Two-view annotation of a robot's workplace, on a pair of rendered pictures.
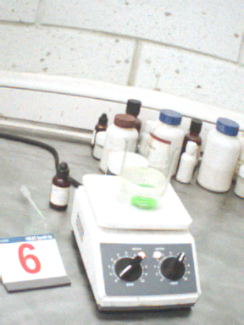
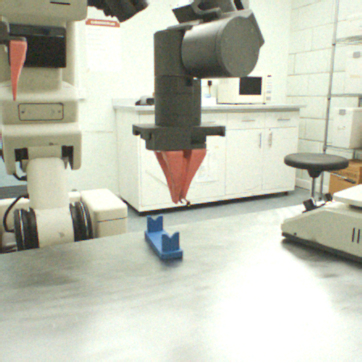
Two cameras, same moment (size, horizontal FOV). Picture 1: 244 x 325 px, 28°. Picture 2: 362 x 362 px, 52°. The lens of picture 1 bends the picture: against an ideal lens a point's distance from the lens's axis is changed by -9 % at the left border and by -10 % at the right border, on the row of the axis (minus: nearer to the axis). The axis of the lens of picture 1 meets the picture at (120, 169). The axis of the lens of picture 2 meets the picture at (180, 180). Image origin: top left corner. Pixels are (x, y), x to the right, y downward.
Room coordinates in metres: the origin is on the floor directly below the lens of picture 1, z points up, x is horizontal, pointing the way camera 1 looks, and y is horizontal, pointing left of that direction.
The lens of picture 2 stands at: (0.92, -0.49, 0.97)
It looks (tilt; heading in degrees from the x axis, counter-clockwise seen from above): 13 degrees down; 157
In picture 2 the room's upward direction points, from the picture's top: straight up
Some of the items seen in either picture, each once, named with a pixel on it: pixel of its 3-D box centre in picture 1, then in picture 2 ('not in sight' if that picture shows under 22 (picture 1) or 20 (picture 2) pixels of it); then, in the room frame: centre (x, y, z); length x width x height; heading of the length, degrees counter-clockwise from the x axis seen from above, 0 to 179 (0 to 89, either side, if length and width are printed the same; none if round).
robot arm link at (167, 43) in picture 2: not in sight; (181, 56); (0.51, -0.32, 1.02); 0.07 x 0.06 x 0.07; 16
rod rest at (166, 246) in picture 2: not in sight; (162, 234); (0.43, -0.31, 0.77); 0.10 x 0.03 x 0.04; 177
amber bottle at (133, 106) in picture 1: (129, 127); not in sight; (0.92, 0.00, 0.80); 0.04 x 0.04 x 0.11
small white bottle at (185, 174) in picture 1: (187, 162); not in sight; (0.86, -0.11, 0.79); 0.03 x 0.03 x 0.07
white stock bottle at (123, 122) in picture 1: (119, 143); not in sight; (0.85, 0.01, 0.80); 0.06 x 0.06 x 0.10
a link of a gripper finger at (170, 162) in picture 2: not in sight; (185, 166); (0.51, -0.31, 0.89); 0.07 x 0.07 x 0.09; 87
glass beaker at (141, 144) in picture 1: (143, 172); not in sight; (0.58, -0.03, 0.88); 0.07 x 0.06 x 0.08; 113
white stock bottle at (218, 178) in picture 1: (221, 153); not in sight; (0.87, -0.18, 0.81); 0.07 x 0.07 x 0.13
